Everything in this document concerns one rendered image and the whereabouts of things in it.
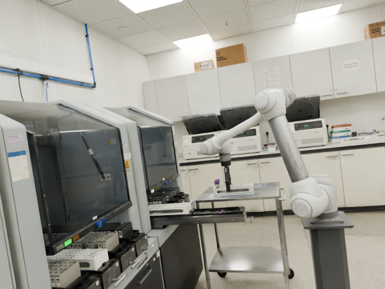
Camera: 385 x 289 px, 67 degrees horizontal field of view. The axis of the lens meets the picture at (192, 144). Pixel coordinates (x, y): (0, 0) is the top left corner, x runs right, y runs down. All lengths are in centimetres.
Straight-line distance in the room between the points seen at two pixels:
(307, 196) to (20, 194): 130
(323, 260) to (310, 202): 46
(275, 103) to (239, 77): 275
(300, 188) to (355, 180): 262
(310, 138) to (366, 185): 90
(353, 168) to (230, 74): 208
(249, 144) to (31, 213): 331
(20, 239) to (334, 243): 158
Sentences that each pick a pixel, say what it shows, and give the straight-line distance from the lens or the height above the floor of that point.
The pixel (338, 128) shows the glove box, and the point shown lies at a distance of 455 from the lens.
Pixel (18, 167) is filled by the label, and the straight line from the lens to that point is 112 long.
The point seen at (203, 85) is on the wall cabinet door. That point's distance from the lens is 449.
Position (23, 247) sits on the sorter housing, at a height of 104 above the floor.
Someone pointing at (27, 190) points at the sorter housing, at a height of 121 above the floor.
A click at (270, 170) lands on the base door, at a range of 411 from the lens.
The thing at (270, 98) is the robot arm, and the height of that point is 145.
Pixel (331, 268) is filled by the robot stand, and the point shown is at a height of 44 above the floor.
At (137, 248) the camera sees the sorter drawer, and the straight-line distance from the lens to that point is 160.
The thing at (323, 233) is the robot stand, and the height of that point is 64.
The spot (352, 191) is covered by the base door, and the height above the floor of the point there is 29.
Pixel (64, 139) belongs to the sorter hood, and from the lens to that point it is 128.
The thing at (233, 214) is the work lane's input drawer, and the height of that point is 80.
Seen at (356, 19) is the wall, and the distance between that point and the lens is 501.
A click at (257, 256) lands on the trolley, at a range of 251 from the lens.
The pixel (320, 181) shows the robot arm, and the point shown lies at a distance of 184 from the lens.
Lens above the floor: 134
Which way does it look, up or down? 3 degrees down
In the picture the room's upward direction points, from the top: 8 degrees counter-clockwise
